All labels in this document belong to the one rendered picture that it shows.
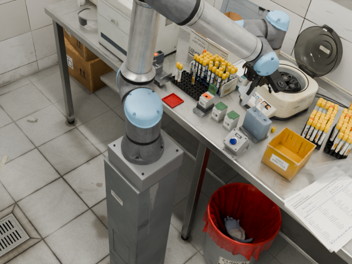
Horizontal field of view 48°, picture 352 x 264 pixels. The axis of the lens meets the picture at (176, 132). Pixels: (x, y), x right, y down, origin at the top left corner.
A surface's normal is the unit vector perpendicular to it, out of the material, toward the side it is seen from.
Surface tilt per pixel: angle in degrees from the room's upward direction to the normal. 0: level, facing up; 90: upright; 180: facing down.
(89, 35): 0
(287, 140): 90
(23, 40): 90
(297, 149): 90
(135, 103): 10
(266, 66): 93
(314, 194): 0
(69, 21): 0
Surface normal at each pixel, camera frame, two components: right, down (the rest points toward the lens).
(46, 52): 0.68, 0.58
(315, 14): -0.73, 0.44
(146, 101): 0.11, -0.55
